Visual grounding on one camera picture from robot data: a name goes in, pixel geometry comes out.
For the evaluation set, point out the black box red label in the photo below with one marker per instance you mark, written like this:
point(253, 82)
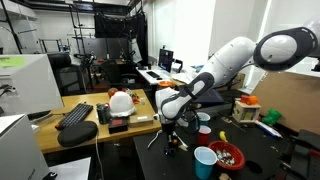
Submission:
point(117, 126)

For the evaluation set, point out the black cloth backdrop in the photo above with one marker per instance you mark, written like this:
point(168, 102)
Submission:
point(116, 25)

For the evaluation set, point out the black round pouch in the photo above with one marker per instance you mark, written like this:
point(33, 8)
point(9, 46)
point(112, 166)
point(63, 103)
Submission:
point(77, 133)

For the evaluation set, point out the tan cork wedge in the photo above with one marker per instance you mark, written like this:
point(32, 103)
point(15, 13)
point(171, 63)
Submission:
point(182, 147)

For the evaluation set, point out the small black keyboard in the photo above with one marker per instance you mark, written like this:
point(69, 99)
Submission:
point(153, 74)

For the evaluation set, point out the small tan cardboard box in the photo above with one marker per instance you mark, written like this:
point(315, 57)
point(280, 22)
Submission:
point(140, 121)

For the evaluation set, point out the orange pumpkin toy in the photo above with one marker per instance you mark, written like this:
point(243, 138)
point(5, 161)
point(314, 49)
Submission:
point(253, 100)

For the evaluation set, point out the light wooden desk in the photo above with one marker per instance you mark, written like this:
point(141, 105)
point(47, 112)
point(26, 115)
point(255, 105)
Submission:
point(83, 99)

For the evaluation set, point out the dark blue bin lid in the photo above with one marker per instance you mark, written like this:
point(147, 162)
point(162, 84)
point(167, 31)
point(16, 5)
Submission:
point(213, 97)

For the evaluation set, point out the black computer keyboard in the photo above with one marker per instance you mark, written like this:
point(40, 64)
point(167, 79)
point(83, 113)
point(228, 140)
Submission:
point(75, 116)

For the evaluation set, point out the teal plastic cup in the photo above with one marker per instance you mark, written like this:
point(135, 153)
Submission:
point(208, 122)
point(204, 168)

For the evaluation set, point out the reddish brown ball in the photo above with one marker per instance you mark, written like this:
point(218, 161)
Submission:
point(112, 92)

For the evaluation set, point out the tan cork piece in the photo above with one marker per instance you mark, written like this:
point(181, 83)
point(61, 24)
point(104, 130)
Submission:
point(225, 176)

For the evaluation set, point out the white hard hat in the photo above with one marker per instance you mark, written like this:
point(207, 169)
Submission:
point(121, 105)

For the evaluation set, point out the white box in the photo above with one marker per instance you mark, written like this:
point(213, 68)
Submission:
point(20, 153)

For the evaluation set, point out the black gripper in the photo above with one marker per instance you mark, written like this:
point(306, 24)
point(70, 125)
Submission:
point(169, 126)

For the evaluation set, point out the black camera rig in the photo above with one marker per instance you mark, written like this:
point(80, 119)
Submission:
point(85, 59)

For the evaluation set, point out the yellow toy banana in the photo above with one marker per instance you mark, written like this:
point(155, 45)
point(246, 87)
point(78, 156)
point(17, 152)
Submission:
point(223, 136)

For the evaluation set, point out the large cardboard panel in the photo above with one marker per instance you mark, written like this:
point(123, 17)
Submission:
point(293, 100)

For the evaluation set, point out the white desk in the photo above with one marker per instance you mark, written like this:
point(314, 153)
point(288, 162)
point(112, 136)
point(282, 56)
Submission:
point(163, 76)

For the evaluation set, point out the white computer monitor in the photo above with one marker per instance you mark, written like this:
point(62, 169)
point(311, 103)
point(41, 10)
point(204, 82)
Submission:
point(33, 86)

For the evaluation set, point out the red plastic cup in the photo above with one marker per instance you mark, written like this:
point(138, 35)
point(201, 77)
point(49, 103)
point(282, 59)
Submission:
point(204, 138)

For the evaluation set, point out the wrapped candy pile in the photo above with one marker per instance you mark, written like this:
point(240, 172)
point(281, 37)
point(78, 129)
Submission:
point(225, 157)

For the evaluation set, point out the black office chair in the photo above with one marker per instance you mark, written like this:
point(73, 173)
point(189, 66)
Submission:
point(66, 76)
point(113, 73)

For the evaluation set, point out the green plastic toy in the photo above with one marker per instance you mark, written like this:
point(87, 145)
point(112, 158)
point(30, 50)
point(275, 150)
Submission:
point(272, 116)

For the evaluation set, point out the orange bowl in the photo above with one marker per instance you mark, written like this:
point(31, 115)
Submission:
point(165, 84)

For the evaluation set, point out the blue white marker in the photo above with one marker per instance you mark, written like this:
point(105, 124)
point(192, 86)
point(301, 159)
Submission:
point(268, 129)

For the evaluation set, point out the snack wrapper pile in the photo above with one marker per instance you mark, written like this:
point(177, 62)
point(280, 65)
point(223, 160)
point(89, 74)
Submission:
point(135, 97)

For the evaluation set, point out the green sticky note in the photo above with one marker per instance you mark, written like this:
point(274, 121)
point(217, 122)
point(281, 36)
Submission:
point(11, 61)

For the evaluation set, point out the red plastic bowl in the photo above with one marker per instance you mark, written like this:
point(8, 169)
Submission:
point(240, 160)

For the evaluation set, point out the black metal can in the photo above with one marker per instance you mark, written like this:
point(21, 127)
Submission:
point(103, 115)

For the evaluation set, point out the orange cube block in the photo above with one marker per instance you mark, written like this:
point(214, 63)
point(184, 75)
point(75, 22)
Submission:
point(244, 99)

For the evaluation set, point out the wooden shape sorter box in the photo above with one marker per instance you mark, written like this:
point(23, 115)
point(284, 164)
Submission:
point(245, 113)

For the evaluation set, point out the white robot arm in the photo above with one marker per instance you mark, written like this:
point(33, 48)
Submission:
point(230, 60)

